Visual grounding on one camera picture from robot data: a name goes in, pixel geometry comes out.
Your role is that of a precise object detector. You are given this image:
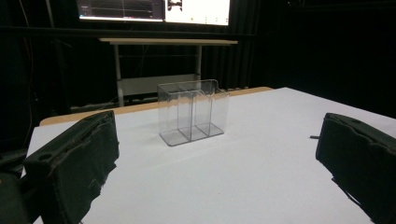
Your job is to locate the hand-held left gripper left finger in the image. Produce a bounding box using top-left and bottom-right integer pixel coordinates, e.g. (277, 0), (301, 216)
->
(22, 110), (120, 224)

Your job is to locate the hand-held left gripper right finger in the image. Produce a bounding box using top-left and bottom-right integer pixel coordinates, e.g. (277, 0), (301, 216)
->
(315, 112), (396, 224)

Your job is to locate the clear acrylic divided organizer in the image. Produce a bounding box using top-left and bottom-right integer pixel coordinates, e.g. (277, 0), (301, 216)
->
(157, 78), (231, 147)

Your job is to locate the white table board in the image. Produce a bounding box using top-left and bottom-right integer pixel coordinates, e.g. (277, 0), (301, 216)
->
(26, 87), (396, 224)

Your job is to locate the lit computer monitor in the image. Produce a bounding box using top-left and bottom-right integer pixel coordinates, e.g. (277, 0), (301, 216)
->
(76, 0), (232, 27)

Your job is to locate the white metal-frame desk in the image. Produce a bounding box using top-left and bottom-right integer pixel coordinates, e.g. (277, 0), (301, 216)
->
(98, 37), (239, 107)

